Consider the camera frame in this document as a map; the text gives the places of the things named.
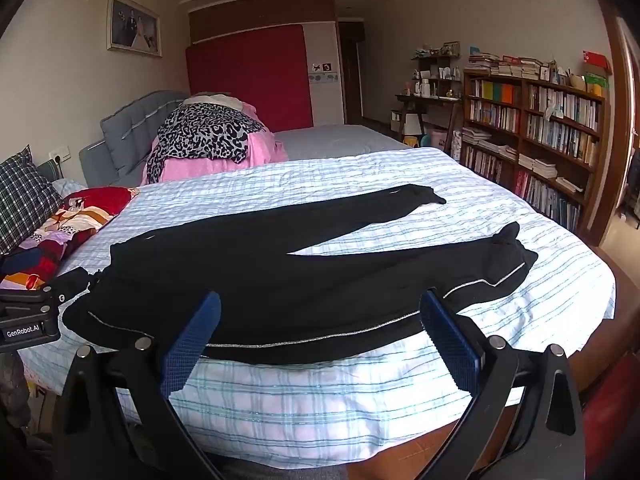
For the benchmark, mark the pink pillow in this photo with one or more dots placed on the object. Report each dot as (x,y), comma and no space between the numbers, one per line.
(265,150)

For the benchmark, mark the white folded cloth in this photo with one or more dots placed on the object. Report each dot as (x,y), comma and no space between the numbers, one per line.
(220,100)

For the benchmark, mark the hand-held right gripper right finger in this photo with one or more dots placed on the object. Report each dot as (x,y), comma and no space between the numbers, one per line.
(450,345)

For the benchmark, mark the colourful patterned quilt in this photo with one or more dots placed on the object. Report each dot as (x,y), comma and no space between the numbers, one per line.
(75,220)

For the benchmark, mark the grey mattress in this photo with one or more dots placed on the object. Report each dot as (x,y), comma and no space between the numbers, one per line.
(340,140)

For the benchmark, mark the small desktop shelf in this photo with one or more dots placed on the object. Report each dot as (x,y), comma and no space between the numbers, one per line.
(437,67)

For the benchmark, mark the red box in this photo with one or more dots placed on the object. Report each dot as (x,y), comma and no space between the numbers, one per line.
(597,62)

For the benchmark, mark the plaid pillow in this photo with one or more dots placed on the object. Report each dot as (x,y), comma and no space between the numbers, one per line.
(25,200)

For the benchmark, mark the leopard print cloth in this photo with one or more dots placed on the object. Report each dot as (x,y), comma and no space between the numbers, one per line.
(205,130)

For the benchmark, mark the pink bin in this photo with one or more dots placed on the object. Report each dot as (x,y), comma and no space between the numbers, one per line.
(438,140)

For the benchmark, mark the black zip-up jacket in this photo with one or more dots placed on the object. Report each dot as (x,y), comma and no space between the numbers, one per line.
(275,285)

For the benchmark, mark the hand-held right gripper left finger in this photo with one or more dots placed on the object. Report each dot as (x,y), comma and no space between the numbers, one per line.
(192,345)

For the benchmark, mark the grey padded headboard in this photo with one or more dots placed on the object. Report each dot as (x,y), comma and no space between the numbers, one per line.
(125,135)

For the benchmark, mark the green box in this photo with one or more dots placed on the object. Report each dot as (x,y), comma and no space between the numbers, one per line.
(596,81)

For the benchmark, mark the stack of books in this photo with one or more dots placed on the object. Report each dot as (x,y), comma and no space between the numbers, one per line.
(500,65)

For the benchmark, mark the wooden door frame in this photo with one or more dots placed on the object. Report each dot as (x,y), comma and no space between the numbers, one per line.
(607,110)

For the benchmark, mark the white wall socket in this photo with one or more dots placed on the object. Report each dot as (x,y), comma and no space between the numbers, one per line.
(60,153)

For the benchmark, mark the dark wooden desk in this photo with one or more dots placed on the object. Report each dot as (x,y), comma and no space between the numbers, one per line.
(430,100)

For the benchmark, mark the wooden bookshelf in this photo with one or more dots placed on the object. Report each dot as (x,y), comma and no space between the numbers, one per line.
(520,110)

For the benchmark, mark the bed with striped sheet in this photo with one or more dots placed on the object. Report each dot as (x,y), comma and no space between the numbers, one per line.
(350,180)

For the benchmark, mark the framed wall photo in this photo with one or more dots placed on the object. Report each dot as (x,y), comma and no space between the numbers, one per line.
(134,26)

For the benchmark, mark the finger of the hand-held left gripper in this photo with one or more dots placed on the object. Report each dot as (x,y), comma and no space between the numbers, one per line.
(72,284)

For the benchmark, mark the white bin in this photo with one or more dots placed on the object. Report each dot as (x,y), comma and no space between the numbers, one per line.
(412,124)

